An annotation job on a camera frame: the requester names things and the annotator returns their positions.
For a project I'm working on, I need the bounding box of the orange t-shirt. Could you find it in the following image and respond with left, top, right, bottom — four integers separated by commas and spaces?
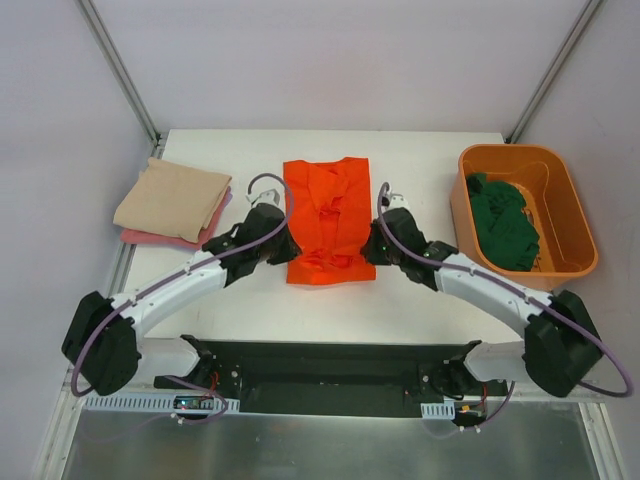
283, 157, 376, 286

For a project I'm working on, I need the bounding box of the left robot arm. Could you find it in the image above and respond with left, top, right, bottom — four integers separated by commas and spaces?
61, 203, 300, 397

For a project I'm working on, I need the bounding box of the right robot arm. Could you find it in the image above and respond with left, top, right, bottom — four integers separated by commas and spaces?
361, 208, 602, 398

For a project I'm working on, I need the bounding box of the pink folded t-shirt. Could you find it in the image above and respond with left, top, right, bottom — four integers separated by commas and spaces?
120, 187, 233, 250

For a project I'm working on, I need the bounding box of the green t-shirt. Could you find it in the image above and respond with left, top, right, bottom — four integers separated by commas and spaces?
466, 173, 540, 272

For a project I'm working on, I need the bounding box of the beige folded t-shirt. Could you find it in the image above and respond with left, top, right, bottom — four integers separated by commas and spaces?
113, 157, 232, 243

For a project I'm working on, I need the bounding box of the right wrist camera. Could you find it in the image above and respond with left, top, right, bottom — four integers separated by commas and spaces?
383, 193, 410, 211

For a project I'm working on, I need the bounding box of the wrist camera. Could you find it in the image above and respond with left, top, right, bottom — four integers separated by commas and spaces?
383, 193, 410, 211
246, 188, 280, 208

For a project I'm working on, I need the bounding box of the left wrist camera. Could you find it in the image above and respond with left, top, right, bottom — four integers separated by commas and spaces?
246, 188, 280, 208

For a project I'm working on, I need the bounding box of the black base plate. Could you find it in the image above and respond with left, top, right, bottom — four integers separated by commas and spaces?
147, 336, 507, 418

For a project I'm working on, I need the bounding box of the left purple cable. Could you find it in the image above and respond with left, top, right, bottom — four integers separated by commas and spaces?
72, 173, 296, 441

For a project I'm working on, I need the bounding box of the right white cable duct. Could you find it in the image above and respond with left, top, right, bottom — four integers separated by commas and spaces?
420, 401, 456, 421

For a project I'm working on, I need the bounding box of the white cable duct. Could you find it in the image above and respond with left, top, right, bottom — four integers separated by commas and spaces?
420, 401, 456, 421
84, 393, 240, 415

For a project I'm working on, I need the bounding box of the left white cable duct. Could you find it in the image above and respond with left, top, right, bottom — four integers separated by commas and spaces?
84, 393, 240, 415

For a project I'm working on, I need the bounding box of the aluminium front rail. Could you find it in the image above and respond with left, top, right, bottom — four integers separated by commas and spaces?
63, 363, 605, 403

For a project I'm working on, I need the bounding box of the left aluminium frame post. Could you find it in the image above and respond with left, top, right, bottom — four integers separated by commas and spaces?
75, 0, 163, 147

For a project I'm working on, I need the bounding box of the aluminium frame post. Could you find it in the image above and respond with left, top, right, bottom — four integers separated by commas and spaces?
503, 0, 607, 145
75, 0, 163, 147

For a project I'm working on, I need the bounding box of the right aluminium frame post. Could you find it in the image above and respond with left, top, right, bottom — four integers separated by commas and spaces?
503, 0, 607, 145

